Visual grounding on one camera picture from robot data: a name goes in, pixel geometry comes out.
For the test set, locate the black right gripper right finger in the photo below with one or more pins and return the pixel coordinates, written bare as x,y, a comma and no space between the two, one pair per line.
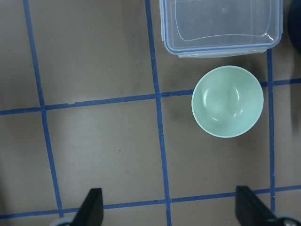
251,211

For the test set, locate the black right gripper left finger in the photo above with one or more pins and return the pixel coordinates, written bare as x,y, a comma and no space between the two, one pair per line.
91,212

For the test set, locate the green bowl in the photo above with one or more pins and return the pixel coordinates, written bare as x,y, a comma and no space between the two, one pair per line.
227,101

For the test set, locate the dark blue saucepan with lid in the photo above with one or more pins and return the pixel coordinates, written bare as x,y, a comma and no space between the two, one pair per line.
294,24

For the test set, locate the clear plastic food container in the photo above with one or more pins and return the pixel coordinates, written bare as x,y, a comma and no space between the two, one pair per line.
220,28

